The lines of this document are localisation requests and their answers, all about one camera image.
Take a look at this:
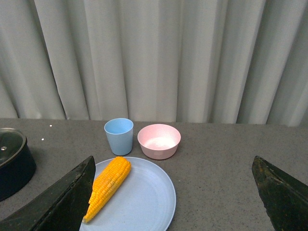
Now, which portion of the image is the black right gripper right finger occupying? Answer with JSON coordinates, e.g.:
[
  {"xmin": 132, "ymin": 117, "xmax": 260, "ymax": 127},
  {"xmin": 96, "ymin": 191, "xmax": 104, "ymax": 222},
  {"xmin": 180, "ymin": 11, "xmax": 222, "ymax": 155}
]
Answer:
[{"xmin": 252, "ymin": 156, "xmax": 308, "ymax": 231}]

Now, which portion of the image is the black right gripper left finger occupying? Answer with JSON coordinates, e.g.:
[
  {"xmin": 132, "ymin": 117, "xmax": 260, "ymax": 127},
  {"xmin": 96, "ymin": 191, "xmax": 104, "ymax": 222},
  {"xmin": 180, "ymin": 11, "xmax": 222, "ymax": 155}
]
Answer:
[{"xmin": 0, "ymin": 156, "xmax": 96, "ymax": 231}]

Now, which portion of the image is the yellow corn cob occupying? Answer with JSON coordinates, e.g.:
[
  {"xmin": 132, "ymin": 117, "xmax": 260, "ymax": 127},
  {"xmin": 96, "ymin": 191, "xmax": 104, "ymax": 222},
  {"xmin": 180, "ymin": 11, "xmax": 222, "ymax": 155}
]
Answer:
[{"xmin": 82, "ymin": 156, "xmax": 131, "ymax": 223}]

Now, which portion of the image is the glass lid with blue knob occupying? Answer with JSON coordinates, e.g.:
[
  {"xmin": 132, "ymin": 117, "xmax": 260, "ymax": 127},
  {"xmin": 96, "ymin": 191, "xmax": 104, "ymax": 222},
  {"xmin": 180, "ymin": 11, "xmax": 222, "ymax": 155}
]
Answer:
[{"xmin": 0, "ymin": 128, "xmax": 26, "ymax": 167}]

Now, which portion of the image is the dark blue saucepan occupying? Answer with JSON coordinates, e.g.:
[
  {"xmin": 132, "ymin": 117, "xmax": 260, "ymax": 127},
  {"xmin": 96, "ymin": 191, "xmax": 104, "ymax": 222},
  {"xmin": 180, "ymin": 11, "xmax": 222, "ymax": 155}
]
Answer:
[{"xmin": 0, "ymin": 141, "xmax": 36, "ymax": 201}]

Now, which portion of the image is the light blue plate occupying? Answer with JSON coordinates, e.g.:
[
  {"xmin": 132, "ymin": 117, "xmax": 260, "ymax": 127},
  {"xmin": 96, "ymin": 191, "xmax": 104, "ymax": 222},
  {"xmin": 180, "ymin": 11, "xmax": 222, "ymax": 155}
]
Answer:
[{"xmin": 80, "ymin": 157, "xmax": 176, "ymax": 231}]

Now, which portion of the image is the light blue cup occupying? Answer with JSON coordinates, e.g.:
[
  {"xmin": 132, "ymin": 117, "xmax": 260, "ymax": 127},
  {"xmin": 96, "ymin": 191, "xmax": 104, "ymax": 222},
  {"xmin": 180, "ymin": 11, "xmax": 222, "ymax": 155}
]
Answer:
[{"xmin": 104, "ymin": 118, "xmax": 134, "ymax": 156}]

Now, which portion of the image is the pink bowl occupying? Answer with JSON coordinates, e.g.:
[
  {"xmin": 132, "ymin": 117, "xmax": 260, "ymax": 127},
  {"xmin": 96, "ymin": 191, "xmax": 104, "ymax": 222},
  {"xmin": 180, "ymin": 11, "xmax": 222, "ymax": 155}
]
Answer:
[{"xmin": 137, "ymin": 124, "xmax": 181, "ymax": 160}]

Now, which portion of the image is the white curtain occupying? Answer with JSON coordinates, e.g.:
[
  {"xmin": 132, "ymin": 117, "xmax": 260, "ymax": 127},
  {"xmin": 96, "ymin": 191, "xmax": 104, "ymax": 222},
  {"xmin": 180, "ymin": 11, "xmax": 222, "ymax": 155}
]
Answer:
[{"xmin": 0, "ymin": 0, "xmax": 308, "ymax": 126}]

